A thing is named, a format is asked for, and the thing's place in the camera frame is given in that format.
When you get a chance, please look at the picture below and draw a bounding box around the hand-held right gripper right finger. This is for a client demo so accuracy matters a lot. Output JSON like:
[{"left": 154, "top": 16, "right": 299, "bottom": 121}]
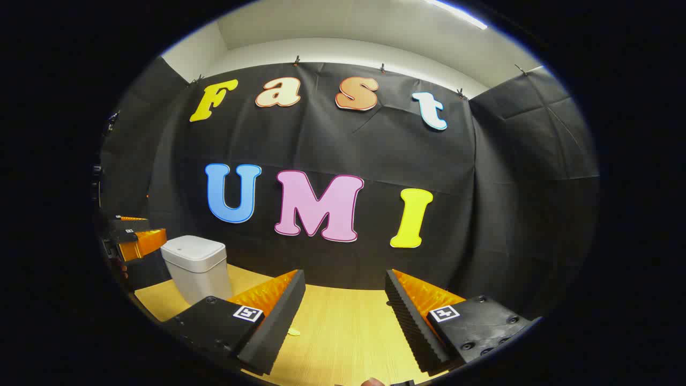
[{"left": 385, "top": 269, "right": 536, "bottom": 376}]

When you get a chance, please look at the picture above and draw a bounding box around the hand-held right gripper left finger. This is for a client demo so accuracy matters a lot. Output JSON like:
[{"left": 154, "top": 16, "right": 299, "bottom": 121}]
[{"left": 161, "top": 269, "right": 306, "bottom": 376}]

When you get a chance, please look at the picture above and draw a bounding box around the white desktop garbage bin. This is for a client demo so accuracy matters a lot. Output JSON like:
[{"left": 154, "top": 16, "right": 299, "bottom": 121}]
[{"left": 161, "top": 235, "right": 234, "bottom": 306}]

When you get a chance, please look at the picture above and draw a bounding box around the wooden desktop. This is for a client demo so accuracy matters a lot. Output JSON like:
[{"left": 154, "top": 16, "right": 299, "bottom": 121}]
[{"left": 133, "top": 264, "right": 456, "bottom": 386}]

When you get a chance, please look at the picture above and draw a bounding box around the black backdrop cloth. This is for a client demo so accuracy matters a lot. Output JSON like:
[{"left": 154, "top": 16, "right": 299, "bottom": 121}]
[{"left": 99, "top": 56, "right": 600, "bottom": 322}]

